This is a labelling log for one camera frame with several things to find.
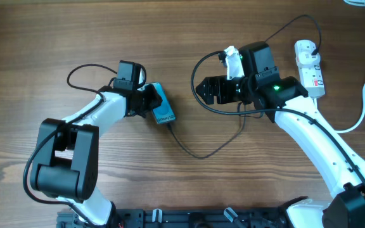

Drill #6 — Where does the teal Galaxy smartphone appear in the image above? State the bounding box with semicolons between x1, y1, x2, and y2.
151;82;176;124

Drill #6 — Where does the black USB charger cable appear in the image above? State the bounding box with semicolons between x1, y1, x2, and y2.
165;14;323;160

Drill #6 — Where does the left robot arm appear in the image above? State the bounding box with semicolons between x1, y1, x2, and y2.
23;61;162;227

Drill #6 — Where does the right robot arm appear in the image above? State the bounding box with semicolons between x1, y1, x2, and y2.
191;42;365;227

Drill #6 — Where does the white power strip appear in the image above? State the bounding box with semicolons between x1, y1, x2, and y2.
294;40;325;99

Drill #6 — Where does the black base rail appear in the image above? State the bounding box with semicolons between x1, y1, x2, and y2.
56;207;294;228

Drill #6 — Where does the left black camera cable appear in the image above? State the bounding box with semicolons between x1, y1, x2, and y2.
22;63;120;227

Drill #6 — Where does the black camera cable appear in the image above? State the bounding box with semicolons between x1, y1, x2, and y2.
190;50;365;210
22;63;120;227

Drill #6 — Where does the right black camera cable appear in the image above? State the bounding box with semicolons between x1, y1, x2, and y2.
190;50;365;210

